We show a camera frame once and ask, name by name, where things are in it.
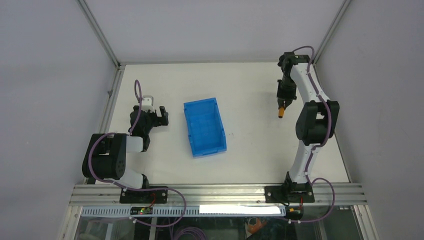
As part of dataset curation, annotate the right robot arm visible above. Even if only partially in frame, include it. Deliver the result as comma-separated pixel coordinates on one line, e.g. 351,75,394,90
276,51,340,203

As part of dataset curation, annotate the coiled purple cable below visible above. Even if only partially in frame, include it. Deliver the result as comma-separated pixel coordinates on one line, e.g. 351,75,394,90
172,226,208,240

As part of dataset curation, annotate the aluminium frame post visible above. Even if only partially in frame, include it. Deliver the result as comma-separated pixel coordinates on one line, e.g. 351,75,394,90
313,0,352,64
76,0,121,68

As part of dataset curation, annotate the aluminium front rail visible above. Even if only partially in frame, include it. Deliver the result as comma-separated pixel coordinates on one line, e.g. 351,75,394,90
69,183,368,207

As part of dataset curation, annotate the blue plastic bin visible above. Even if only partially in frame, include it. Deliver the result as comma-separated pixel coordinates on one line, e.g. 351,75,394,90
183,97,227,158

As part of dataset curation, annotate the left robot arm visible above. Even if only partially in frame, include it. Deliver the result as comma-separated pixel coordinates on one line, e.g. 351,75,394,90
82,105,169,203

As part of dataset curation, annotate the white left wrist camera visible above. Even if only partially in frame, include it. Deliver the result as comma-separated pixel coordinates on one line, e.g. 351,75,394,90
141,95,156,113

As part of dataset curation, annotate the aluminium left frame post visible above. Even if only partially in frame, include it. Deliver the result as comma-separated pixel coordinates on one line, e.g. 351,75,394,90
76,0,121,68

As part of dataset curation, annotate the orange handled black screwdriver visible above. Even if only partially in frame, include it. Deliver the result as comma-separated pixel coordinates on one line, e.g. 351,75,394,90
278,106,285,119

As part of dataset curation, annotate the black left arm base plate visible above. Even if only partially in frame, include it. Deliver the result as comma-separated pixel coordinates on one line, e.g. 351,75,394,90
119,186,168,205

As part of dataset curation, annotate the aluminium right frame post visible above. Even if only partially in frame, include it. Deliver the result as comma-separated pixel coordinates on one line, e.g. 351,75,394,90
313,0,352,64

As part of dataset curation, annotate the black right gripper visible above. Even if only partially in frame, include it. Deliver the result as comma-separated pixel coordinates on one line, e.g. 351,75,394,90
277,75,297,109

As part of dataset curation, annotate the orange object below table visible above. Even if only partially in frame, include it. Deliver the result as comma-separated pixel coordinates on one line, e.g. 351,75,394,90
245,217,268,235

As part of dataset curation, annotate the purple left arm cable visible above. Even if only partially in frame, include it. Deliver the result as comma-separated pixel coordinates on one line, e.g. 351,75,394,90
86,79,188,228

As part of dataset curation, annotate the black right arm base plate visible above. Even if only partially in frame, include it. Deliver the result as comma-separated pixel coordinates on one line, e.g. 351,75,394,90
264,183,315,204

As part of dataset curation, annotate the white slotted cable duct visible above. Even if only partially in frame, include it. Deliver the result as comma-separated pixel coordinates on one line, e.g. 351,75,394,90
81,204,286,218

